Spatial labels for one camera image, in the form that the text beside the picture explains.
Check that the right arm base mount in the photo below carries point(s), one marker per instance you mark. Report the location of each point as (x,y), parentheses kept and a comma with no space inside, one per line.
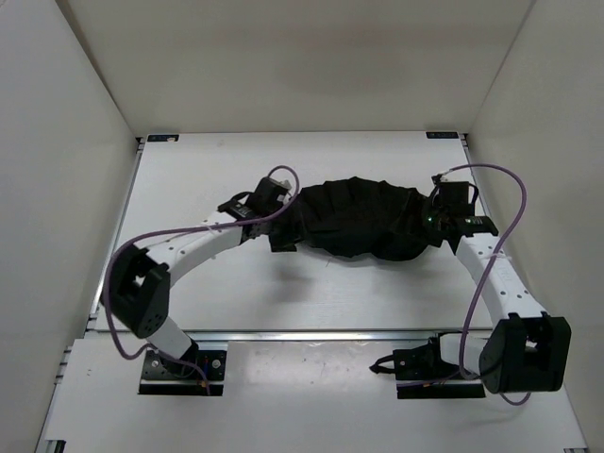
(421,374)

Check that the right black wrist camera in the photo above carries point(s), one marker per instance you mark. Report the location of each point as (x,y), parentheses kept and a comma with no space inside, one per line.
(456,198)

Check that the left blue label sticker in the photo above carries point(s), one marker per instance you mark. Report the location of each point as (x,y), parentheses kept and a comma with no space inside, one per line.
(162,138)

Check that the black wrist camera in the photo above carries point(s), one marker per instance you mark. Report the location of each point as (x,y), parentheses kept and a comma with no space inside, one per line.
(269,195)
(456,198)

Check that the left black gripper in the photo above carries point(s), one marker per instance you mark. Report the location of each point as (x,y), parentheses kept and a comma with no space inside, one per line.
(283,241)

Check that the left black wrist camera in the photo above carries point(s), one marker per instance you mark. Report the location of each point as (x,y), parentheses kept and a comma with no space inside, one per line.
(269,195)

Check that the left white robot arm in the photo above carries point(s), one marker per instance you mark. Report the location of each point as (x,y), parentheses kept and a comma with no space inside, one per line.
(143,271)

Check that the right blue label sticker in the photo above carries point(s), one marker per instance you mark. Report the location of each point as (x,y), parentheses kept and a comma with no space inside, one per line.
(442,135)

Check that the black pleated skirt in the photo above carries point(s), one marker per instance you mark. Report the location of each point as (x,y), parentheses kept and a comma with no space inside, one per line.
(355,216)

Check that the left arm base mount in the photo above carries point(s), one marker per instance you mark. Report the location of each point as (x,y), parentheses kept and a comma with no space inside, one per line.
(162,377)

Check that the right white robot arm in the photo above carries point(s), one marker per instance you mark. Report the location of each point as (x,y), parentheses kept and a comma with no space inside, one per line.
(527,350)

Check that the blue label sticker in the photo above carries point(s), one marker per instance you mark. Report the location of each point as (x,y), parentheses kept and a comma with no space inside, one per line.
(162,138)
(442,135)

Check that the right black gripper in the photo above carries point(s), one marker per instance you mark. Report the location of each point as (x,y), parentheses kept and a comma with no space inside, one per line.
(433,241)

